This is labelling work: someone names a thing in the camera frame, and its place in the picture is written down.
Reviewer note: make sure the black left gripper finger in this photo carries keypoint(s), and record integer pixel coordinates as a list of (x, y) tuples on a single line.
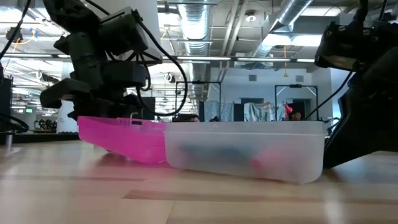
[(124, 74), (65, 93)]

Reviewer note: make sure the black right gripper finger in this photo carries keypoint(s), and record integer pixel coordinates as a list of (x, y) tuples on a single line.
[(367, 130)]

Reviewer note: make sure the pink plastic box lid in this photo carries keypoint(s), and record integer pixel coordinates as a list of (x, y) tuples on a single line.
[(124, 140)]

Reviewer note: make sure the clear plastic supply box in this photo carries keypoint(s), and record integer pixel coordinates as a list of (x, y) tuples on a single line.
[(242, 140)]

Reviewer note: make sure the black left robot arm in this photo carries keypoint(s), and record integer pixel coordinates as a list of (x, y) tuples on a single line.
[(74, 18)]

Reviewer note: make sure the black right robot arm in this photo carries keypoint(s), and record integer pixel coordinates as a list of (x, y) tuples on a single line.
[(387, 34)]

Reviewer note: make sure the black cabinet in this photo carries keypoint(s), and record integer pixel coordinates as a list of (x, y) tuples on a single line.
[(5, 104)]

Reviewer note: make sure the person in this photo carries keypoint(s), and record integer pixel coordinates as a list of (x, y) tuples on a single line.
[(194, 117), (295, 116)]

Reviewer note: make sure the ceiling light strip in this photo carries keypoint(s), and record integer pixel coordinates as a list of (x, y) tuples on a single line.
[(263, 59), (306, 61), (203, 58)]

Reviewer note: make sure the round ceiling sensor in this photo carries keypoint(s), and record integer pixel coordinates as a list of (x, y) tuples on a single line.
[(250, 17)]

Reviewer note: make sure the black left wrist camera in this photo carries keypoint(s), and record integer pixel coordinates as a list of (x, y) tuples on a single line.
[(124, 31)]

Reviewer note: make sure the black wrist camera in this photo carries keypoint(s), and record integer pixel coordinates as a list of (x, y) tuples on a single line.
[(345, 43), (124, 31)]

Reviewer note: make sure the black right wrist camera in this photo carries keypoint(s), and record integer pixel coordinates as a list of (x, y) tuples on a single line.
[(345, 43)]

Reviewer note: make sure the black aluminium rig frame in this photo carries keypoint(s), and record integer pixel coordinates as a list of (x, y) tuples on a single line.
[(37, 137)]

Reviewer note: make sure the black background rig frame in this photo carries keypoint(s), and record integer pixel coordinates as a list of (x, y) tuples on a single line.
[(296, 86), (197, 82)]

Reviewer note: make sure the silver table post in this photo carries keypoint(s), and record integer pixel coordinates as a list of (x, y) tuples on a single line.
[(9, 141)]

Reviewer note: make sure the silver ceiling duct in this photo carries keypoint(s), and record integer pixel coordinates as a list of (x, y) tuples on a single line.
[(276, 28), (196, 37)]

